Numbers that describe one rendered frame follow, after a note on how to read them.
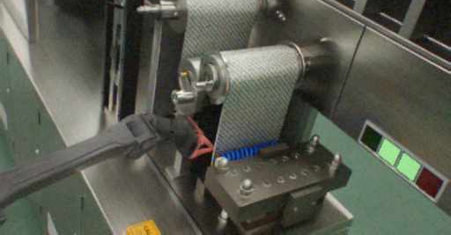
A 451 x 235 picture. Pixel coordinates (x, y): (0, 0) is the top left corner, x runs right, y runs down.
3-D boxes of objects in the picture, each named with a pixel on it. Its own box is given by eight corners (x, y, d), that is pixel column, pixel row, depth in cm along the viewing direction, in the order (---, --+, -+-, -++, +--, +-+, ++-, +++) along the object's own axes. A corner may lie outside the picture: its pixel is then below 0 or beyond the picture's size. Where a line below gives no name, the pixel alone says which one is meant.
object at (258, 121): (211, 157, 134) (223, 103, 124) (276, 142, 147) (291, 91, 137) (212, 159, 134) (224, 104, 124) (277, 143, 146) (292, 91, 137)
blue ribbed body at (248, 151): (215, 161, 135) (218, 151, 133) (274, 145, 146) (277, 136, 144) (222, 168, 132) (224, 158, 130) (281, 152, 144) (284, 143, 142)
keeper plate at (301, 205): (279, 223, 133) (289, 193, 127) (306, 213, 138) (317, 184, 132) (285, 229, 131) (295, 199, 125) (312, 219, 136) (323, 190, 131)
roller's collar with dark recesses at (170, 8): (151, 15, 139) (152, -6, 135) (169, 14, 142) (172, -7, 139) (160, 25, 134) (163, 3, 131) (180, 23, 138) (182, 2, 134)
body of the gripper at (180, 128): (187, 157, 120) (165, 152, 115) (171, 133, 127) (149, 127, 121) (201, 137, 118) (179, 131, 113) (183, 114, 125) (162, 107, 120)
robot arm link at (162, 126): (154, 126, 110) (149, 107, 113) (136, 143, 113) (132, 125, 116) (177, 132, 115) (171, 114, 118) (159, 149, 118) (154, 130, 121)
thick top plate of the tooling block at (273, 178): (203, 183, 131) (207, 166, 128) (310, 153, 153) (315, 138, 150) (234, 224, 121) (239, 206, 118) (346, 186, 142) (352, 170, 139)
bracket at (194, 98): (164, 171, 144) (176, 84, 128) (182, 165, 147) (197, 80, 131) (171, 180, 141) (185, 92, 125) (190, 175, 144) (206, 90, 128)
